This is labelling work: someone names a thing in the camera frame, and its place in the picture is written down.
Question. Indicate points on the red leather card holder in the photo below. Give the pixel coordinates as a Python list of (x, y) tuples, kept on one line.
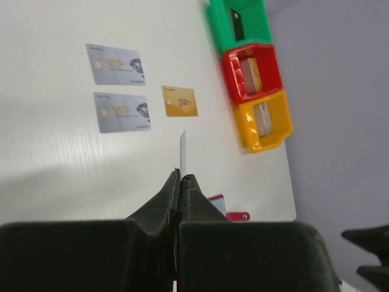
[(219, 202)]

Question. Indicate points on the green plastic bin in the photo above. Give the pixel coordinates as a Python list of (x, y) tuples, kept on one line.
[(255, 23)]

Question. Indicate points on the black item in green bin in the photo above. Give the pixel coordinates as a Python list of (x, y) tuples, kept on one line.
[(236, 24)]

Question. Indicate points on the tan box in red bin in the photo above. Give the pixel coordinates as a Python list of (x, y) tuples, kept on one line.
[(251, 75)]

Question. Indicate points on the gold credit card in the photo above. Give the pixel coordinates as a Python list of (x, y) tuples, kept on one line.
[(179, 102)]

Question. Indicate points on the red plastic bin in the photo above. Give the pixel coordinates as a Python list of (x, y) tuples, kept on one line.
[(266, 59)]

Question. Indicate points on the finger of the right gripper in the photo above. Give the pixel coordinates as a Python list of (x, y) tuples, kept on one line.
[(373, 240), (378, 276)]

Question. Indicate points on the white box in yellow bin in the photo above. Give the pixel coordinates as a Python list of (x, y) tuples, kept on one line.
[(263, 119)]

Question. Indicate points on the black credit card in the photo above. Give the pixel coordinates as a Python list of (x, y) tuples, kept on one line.
[(182, 154)]

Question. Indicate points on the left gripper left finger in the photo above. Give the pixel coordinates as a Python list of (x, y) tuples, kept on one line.
[(131, 254)]

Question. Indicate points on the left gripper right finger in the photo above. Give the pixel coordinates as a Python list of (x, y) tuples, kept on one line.
[(215, 254)]

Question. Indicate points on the yellow plastic bin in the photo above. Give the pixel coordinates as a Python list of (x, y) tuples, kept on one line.
[(281, 121)]

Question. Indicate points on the white VIP card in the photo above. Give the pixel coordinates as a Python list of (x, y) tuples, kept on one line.
[(115, 66), (119, 113)]

